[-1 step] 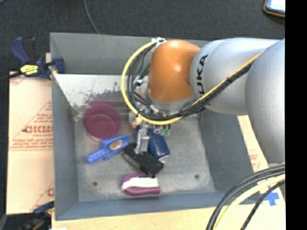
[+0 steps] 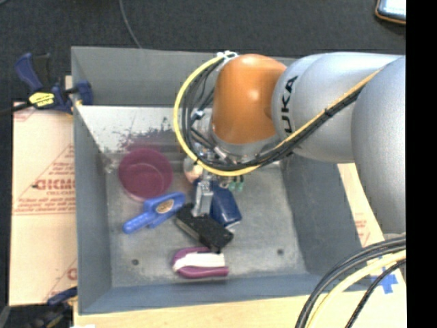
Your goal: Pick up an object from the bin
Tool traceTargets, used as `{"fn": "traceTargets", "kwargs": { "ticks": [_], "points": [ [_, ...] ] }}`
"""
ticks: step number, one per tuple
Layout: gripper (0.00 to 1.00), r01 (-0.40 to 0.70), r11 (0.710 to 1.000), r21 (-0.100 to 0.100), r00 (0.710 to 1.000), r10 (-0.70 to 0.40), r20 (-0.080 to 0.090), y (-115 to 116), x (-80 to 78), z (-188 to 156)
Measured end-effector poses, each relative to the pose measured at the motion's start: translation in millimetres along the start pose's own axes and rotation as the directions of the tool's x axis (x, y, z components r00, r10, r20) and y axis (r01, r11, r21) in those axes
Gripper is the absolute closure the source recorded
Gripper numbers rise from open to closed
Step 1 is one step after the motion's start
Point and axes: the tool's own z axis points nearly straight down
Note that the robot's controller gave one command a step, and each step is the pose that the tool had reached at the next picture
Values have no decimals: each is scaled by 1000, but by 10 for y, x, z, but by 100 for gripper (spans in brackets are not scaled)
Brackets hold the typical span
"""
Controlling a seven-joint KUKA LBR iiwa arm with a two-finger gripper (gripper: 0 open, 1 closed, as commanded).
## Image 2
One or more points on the brown cardboard board red print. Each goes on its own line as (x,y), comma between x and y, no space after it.
(41,217)

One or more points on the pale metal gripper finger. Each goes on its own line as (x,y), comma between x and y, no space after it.
(204,200)

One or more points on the grey metal bin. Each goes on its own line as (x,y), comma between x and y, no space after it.
(259,217)

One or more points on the dark blue cup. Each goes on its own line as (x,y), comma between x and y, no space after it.
(225,207)

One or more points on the pale pink round toy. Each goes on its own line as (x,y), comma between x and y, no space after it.
(191,172)

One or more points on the purple round plate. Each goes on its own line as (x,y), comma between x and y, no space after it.
(145,174)

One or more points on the black flat block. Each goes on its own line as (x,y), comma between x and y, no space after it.
(208,229)

